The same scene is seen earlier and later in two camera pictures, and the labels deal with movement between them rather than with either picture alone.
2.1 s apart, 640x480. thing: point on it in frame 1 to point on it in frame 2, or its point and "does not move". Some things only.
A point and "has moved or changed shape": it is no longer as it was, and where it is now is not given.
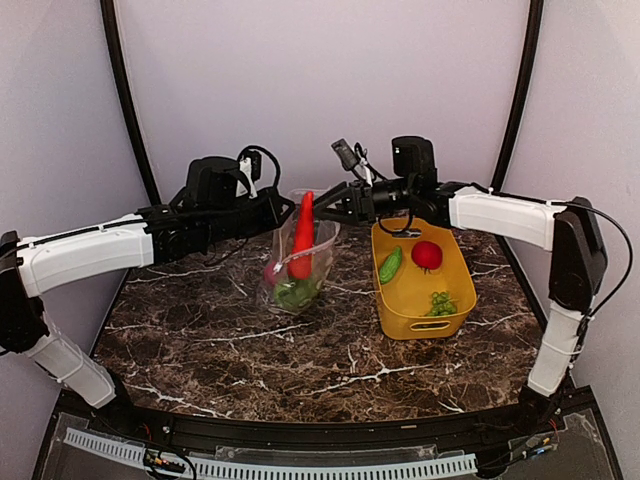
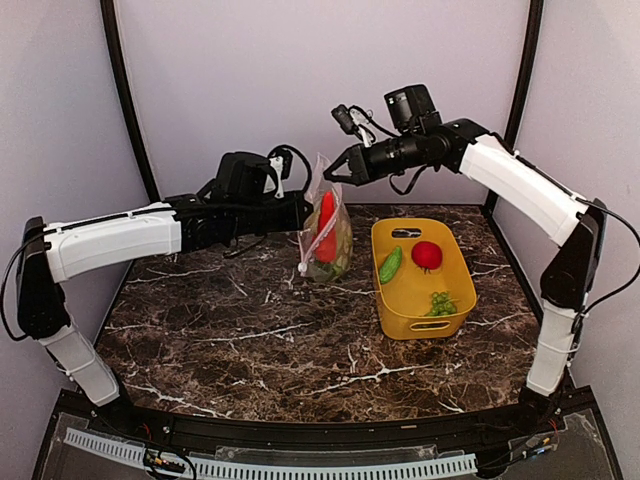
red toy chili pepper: x=300 y=265 to x=327 y=248
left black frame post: x=111 y=25 does not move
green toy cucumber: x=390 y=265 does not move
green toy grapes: x=442 y=304 does not move
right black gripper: x=362 y=198 to x=360 y=170
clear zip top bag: x=302 y=252 has moved or changed shape
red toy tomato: x=427 y=255 does not move
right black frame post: x=534 y=30 does not move
